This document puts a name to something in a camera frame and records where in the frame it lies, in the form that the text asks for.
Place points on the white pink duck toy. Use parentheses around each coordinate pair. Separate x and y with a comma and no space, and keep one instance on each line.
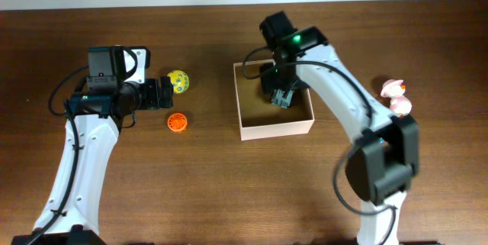
(394,89)

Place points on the pink open box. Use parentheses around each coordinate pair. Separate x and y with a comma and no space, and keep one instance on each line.
(259,118)

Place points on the orange ridged disc toy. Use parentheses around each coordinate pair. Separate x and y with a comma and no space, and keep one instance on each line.
(177,122)

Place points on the grey toy car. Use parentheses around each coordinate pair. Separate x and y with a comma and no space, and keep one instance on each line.
(282,98)

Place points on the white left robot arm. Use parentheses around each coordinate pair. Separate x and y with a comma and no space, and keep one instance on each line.
(116,87)

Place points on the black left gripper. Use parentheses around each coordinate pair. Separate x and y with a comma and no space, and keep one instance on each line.
(158,100)

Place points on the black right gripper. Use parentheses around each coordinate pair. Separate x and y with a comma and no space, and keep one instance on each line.
(269,82)

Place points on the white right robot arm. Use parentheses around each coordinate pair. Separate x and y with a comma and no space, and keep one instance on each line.
(374,175)

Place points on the yellow patterned ball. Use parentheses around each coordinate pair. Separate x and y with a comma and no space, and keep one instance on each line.
(180,81)

